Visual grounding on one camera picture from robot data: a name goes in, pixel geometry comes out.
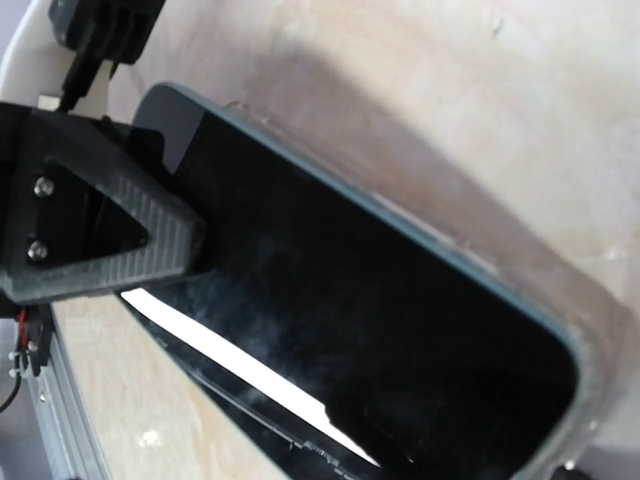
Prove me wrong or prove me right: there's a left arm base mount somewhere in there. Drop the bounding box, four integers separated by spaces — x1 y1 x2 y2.
9 304 55 378

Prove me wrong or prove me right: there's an aluminium front rail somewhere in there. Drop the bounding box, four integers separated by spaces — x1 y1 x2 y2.
26 322 111 480

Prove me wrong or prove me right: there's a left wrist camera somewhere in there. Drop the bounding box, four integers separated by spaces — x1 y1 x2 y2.
48 0 165 112

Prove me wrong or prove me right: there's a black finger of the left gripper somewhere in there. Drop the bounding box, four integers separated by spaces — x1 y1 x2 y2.
1 103 206 304

